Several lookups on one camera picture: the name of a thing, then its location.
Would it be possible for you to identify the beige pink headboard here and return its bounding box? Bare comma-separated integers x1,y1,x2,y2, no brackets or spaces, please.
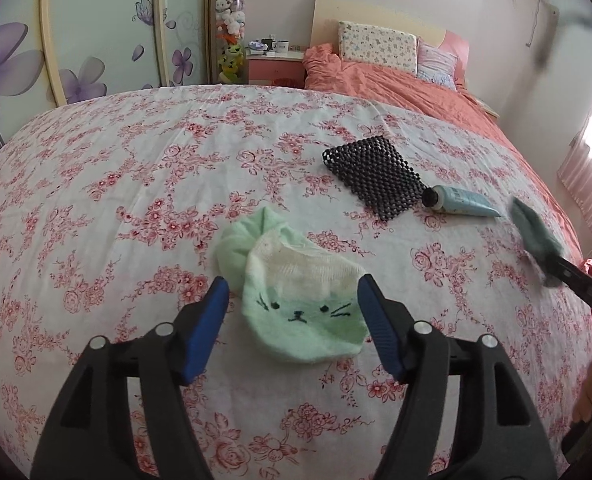
310,0,469,79

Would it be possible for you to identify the pink bedside table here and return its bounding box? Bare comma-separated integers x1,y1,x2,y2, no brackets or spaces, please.
246,51,305,89

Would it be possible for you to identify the coral pink duvet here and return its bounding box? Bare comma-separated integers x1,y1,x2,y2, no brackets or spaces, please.
302,44,569,222

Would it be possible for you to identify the black beaded mat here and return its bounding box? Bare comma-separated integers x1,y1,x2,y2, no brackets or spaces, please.
322,136,426,222

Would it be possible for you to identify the pink striped pillow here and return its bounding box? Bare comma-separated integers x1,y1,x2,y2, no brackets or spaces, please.
417,39,458,91

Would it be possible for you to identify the mint green cat sock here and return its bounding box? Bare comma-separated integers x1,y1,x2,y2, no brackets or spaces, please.
215,207,367,364

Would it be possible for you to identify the pink curtain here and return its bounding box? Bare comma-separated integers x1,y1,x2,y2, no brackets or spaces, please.
557,136,592,233

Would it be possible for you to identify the grey green sock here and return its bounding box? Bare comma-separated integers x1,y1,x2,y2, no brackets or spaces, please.
508,197,562,288

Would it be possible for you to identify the floral print pillow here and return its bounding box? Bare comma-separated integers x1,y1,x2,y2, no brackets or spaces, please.
338,21,418,75

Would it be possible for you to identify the white pink floral bedspread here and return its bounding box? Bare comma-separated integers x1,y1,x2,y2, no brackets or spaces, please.
0,86,592,471

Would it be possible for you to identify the white mug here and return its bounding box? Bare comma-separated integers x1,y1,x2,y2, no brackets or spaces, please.
275,40,290,54

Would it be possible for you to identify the light blue cream tube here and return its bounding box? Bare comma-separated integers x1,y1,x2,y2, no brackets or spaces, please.
421,185,502,218

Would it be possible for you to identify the clear tube of plush toys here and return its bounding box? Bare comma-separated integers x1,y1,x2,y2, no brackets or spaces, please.
213,0,246,84

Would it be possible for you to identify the floral sliding wardrobe door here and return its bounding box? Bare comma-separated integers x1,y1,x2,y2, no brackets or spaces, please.
0,0,208,149

